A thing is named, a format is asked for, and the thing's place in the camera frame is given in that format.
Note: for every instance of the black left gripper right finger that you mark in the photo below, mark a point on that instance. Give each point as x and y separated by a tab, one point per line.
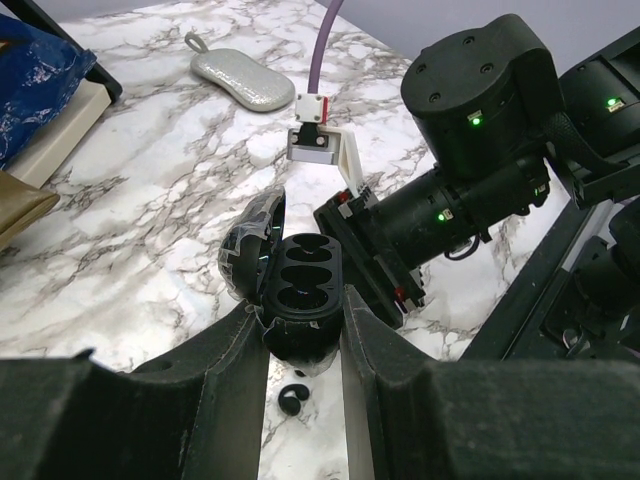
408	416

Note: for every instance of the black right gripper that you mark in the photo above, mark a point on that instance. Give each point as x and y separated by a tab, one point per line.
370	262

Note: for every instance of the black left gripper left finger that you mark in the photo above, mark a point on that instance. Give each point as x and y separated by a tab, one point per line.
195	412

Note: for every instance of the black earbud charging case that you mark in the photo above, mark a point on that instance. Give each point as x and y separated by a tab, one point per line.
293	285

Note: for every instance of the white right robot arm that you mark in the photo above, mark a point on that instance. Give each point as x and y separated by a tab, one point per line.
500	123

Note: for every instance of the dark blue snack bag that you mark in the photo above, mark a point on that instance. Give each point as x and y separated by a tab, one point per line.
39	74

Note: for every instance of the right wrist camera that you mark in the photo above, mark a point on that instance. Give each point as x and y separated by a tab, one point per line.
313	141

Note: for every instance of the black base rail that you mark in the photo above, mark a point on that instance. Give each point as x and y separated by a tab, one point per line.
576	298

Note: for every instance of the black frame wooden shelf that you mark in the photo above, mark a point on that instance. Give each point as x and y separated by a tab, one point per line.
56	141

